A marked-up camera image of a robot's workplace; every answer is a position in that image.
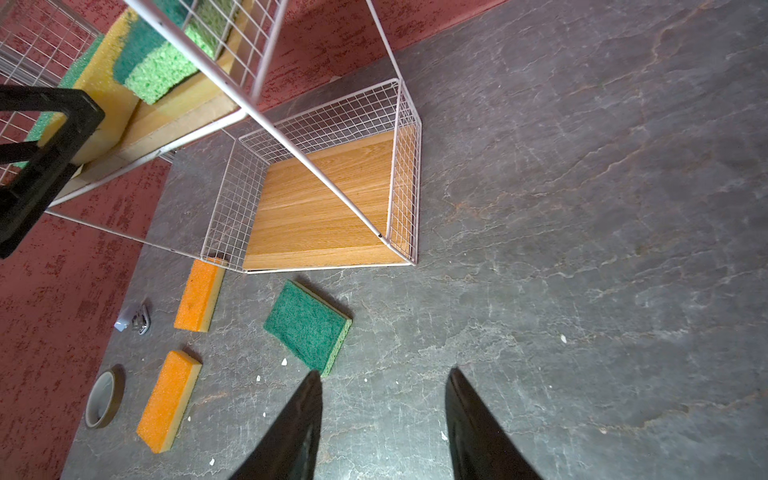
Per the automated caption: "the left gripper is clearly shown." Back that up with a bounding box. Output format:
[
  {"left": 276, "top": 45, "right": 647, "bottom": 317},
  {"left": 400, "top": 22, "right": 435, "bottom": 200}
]
[{"left": 1, "top": 85, "right": 105, "bottom": 259}]

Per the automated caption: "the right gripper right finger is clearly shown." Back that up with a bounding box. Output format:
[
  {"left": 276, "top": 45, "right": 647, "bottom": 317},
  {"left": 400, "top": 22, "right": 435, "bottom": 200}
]
[{"left": 445, "top": 367, "right": 540, "bottom": 479}]

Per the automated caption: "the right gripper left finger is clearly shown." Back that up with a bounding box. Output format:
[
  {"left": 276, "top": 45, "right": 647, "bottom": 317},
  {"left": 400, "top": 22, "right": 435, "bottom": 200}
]
[{"left": 230, "top": 370, "right": 323, "bottom": 479}]

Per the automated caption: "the bright green sponge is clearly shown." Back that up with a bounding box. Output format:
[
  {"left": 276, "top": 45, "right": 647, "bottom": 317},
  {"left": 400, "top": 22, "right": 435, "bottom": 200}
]
[{"left": 11, "top": 34, "right": 106, "bottom": 169}]

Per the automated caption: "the yellow sponge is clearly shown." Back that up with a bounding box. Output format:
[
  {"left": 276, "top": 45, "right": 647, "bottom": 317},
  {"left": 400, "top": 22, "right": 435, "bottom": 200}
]
[{"left": 71, "top": 8, "right": 139, "bottom": 166}]

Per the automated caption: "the dark green sponge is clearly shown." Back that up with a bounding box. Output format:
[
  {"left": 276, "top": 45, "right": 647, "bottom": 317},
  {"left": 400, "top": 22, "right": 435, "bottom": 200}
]
[
  {"left": 113, "top": 0, "right": 241, "bottom": 104},
  {"left": 264, "top": 280, "right": 352, "bottom": 377}
]

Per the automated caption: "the white wire shelf rack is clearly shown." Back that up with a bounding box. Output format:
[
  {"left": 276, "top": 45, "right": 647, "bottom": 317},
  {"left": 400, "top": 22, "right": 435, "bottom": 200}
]
[{"left": 1, "top": 1, "right": 422, "bottom": 274}]

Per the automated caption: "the middle wooden shelf board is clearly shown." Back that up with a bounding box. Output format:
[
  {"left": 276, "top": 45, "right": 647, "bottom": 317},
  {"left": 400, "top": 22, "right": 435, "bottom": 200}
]
[{"left": 53, "top": 1, "right": 289, "bottom": 205}]

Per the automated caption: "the wooden shelf board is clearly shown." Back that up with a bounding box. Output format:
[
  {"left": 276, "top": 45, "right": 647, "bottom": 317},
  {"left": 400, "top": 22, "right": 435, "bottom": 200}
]
[
  {"left": 53, "top": 1, "right": 289, "bottom": 205},
  {"left": 243, "top": 126, "right": 421, "bottom": 271}
]

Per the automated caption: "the bottom wooden shelf board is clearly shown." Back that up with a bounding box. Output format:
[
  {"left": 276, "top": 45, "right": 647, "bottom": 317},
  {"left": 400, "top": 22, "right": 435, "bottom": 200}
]
[{"left": 243, "top": 126, "right": 421, "bottom": 271}]

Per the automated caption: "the dark green sponge top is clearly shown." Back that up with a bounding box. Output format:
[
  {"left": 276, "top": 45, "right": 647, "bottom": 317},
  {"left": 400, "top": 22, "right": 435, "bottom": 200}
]
[{"left": 264, "top": 280, "right": 352, "bottom": 377}]

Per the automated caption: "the orange sponge lower left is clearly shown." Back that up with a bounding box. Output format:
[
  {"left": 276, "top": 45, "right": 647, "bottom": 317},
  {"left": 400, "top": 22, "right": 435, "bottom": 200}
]
[{"left": 136, "top": 350, "right": 202, "bottom": 454}]

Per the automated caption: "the orange sponge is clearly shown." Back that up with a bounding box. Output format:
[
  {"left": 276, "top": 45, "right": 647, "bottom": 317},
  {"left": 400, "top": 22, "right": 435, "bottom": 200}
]
[
  {"left": 174, "top": 257, "right": 227, "bottom": 333},
  {"left": 136, "top": 350, "right": 202, "bottom": 454}
]

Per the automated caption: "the orange sponge upper left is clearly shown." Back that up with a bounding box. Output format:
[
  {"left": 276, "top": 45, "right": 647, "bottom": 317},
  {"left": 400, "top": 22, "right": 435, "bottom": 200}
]
[{"left": 174, "top": 257, "right": 227, "bottom": 333}]

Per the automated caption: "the small white stapler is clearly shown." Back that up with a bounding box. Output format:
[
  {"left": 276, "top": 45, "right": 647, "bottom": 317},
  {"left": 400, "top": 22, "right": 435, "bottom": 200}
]
[{"left": 114, "top": 302, "right": 151, "bottom": 336}]

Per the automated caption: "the black tape roll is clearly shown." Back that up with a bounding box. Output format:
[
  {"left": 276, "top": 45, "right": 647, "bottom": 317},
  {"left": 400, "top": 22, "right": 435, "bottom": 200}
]
[{"left": 84, "top": 365, "right": 125, "bottom": 430}]

